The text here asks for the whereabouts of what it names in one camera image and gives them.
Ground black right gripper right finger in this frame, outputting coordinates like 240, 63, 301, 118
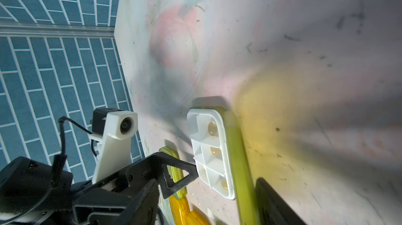
255, 177, 306, 225

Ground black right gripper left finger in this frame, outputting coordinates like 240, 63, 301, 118
115, 179, 159, 225

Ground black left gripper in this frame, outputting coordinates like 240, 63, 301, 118
73, 152, 198, 225

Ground green pillbox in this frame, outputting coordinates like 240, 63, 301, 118
187, 108, 261, 225

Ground green pillbox sideways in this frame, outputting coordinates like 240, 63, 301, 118
159, 146, 187, 200

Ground orange pillbox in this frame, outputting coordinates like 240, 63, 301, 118
169, 196, 210, 225

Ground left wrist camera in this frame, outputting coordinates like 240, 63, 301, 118
89, 108, 138, 184

